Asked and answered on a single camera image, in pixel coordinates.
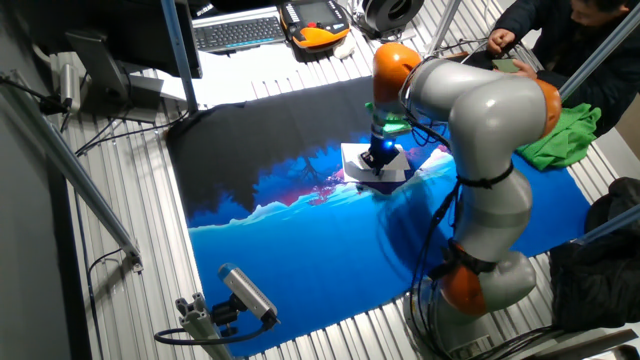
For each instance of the green smartphone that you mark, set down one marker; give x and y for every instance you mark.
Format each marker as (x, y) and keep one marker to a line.
(506, 65)

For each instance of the silver camera with blue end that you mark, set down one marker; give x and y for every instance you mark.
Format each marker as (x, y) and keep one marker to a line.
(247, 292)

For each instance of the seated person's right hand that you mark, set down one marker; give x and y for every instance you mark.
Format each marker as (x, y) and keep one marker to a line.
(501, 41)

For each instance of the aluminium frame beam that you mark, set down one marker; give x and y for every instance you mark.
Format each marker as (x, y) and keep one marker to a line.
(607, 225)
(445, 22)
(600, 50)

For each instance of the green wrist mount plate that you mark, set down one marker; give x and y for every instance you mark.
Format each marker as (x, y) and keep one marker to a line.
(395, 127)

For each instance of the dark computer keyboard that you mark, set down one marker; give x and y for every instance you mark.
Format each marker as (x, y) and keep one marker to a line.
(237, 32)

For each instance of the green cloth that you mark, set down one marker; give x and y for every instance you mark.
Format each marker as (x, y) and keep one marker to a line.
(562, 140)

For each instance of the short aluminium profile stub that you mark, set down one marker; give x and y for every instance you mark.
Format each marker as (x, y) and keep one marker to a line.
(200, 325)

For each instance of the blue black printed cloth mat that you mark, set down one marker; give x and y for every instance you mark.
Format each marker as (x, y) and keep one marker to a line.
(300, 250)

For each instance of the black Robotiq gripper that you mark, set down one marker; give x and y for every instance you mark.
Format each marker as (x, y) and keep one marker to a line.
(384, 147)

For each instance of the black computer monitor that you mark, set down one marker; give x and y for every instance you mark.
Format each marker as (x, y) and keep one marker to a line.
(125, 30)

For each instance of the blue grey upright frame post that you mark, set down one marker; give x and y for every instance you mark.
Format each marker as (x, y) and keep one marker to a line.
(179, 55)

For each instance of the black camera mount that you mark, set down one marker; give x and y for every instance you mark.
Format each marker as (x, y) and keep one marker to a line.
(225, 314)

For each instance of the grey fan base plate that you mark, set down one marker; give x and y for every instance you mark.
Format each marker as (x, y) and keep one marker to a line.
(400, 35)

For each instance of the grey monitor stand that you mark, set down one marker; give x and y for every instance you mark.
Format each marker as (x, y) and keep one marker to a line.
(110, 85)

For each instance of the silver cylindrical device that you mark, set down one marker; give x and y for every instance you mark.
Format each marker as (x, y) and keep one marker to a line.
(69, 87)

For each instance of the long grey diagonal frame beam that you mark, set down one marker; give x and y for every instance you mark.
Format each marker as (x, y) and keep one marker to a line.
(70, 165)

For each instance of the orange black teach pendant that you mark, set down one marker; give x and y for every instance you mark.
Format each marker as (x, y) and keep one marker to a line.
(315, 30)

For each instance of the seated person in dark jacket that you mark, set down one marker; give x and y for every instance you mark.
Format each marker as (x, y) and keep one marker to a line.
(575, 45)

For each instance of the white paper sheet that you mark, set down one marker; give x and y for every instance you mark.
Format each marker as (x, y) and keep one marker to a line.
(351, 170)

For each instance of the white rounded lump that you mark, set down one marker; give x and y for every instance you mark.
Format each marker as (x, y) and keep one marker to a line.
(345, 49)

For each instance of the seated person's left hand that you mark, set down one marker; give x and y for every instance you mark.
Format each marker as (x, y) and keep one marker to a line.
(525, 70)

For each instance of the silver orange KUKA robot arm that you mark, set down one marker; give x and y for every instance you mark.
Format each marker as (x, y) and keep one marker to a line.
(490, 115)

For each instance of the black jacket pile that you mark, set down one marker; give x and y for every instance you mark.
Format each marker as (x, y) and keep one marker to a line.
(595, 270)

